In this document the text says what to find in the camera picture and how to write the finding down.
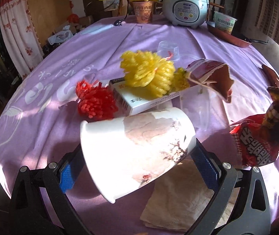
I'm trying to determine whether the beige paper napkin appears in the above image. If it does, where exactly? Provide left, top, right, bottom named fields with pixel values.
left=139, top=159, right=238, bottom=233

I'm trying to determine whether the red snack bag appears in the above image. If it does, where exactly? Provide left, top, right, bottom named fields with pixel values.
left=230, top=87, right=279, bottom=167

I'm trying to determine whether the white paper cup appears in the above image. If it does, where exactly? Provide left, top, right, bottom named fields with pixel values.
left=80, top=108, right=196, bottom=204

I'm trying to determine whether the red foam fruit net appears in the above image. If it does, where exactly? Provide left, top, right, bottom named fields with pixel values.
left=75, top=80, right=118, bottom=121

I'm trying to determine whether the torn red brown paper packaging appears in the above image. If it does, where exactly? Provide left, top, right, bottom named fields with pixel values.
left=185, top=58, right=234, bottom=103

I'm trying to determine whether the white medicine box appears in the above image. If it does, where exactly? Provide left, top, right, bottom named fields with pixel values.
left=108, top=78, right=183, bottom=116

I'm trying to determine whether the yellow foam fruit net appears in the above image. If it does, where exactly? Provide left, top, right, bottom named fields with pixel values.
left=120, top=50, right=190, bottom=98

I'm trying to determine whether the clear plastic cup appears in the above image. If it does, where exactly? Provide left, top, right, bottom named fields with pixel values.
left=157, top=40, right=180, bottom=61

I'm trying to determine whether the purple tablecloth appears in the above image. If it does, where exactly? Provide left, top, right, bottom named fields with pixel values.
left=0, top=14, right=279, bottom=235

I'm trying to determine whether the red frying pan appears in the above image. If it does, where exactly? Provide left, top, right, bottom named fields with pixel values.
left=206, top=21, right=268, bottom=48

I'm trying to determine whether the green instant noodle cup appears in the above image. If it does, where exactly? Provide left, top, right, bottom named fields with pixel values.
left=213, top=12, right=237, bottom=34

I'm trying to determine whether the white red floral curtain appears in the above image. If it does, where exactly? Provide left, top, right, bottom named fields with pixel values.
left=0, top=0, right=43, bottom=79

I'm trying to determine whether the white plastic bag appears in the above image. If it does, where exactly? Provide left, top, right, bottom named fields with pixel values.
left=48, top=30, right=73, bottom=45

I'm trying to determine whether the light green rice cooker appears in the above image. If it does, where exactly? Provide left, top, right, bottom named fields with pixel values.
left=162, top=0, right=209, bottom=29

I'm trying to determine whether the brown instant noodle cup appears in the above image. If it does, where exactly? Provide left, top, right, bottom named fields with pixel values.
left=131, top=1, right=154, bottom=24

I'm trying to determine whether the black power cable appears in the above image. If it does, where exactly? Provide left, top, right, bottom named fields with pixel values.
left=87, top=0, right=140, bottom=27

